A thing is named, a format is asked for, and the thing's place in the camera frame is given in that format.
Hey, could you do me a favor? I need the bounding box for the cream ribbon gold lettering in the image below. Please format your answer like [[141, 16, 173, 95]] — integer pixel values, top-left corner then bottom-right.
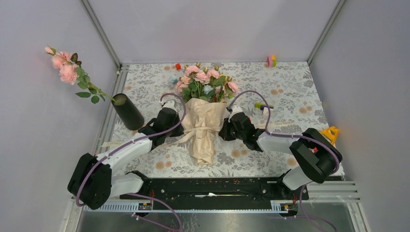
[[174, 126, 225, 145]]

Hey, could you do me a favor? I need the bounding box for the paper flower bouquet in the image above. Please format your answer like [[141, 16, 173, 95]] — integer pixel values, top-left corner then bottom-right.
[[176, 63, 238, 166]]

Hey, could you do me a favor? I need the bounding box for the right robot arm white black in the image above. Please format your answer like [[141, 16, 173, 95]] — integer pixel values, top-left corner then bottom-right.
[[219, 112, 342, 199]]

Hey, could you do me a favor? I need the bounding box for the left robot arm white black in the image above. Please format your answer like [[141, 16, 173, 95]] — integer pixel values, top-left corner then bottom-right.
[[67, 106, 183, 210]]

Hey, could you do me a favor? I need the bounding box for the black cylindrical vase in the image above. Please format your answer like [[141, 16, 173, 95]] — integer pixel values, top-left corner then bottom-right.
[[111, 93, 145, 131]]

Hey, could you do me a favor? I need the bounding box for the pink rose stem in vase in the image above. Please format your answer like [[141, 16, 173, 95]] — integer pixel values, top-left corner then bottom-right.
[[45, 46, 118, 104]]

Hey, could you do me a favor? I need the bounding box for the green purple toy block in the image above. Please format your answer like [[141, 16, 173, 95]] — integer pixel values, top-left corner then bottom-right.
[[254, 102, 274, 111]]

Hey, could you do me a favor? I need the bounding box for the cream wooden block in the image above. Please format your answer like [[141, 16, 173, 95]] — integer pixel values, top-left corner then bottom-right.
[[263, 108, 270, 116]]

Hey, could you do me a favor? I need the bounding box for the floral patterned table mat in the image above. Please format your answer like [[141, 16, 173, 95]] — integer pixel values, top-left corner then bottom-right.
[[117, 62, 328, 177]]

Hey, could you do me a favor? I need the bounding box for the pink green stacked toy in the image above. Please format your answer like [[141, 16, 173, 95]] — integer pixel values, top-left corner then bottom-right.
[[266, 55, 277, 67]]

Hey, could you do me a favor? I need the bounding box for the yellow plastic toy piece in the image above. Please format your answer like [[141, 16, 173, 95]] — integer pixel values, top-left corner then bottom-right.
[[320, 126, 339, 146]]

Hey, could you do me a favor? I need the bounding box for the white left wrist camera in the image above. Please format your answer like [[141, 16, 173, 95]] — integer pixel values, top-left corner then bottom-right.
[[161, 100, 176, 111]]

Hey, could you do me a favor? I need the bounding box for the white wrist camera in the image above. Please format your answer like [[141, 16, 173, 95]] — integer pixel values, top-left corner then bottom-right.
[[161, 100, 176, 111], [228, 105, 243, 122]]

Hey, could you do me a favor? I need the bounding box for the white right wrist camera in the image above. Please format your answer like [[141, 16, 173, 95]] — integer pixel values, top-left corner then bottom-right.
[[228, 105, 243, 122]]

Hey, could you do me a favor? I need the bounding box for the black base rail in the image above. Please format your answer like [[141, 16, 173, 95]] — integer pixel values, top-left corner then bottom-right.
[[119, 171, 309, 211]]

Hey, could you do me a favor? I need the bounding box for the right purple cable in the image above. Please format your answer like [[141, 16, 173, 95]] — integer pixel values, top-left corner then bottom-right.
[[226, 90, 341, 232]]

